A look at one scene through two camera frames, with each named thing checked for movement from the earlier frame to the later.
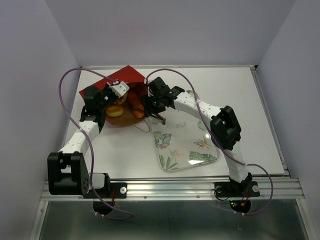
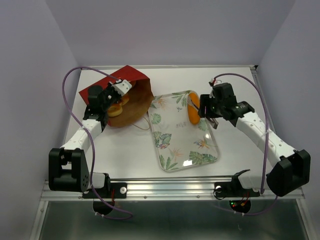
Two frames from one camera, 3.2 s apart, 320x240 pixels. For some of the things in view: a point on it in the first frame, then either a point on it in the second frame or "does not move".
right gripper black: (145, 100) to (204, 100)
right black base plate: (235, 189) does not move
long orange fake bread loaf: (137, 107) to (193, 108)
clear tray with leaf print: (185, 141) does not move
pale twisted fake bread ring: (114, 111) does not move
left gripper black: (106, 88) does not move
